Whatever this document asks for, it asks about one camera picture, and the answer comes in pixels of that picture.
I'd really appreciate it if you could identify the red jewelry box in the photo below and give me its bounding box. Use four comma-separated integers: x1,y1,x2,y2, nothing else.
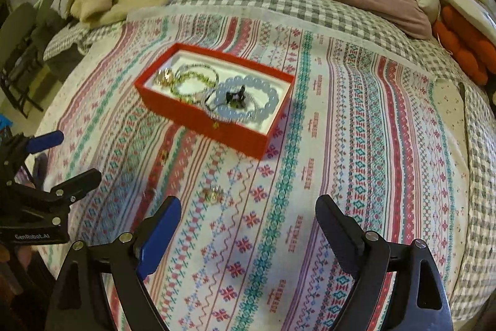
135,43,295,159

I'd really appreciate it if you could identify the orange plush toy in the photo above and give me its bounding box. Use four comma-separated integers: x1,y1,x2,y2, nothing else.
432,5,495,87

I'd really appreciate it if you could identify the black chair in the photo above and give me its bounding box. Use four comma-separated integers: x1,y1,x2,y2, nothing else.
1,0,66,117

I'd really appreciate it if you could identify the green bead bracelet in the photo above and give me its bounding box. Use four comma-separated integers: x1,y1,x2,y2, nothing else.
171,66,220,99

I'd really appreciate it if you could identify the grey checked bedsheet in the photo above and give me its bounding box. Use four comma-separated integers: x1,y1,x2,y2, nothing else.
42,0,496,324

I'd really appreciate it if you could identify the black hair clip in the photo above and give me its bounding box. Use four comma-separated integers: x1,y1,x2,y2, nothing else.
225,85,246,109

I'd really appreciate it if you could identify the left hand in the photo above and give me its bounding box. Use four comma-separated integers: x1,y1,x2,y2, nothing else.
0,244,33,276

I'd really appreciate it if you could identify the gold green gem ring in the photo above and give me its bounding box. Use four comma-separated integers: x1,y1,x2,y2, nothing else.
155,67,176,87

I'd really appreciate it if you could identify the patterned knit-print cloth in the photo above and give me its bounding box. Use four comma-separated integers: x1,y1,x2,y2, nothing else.
34,4,472,331

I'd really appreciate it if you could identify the pale blue bead bracelet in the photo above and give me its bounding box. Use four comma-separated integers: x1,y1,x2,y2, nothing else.
213,74,280,124

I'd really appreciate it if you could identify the silver chain bracelet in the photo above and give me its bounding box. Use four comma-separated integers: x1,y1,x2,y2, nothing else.
177,63,257,119

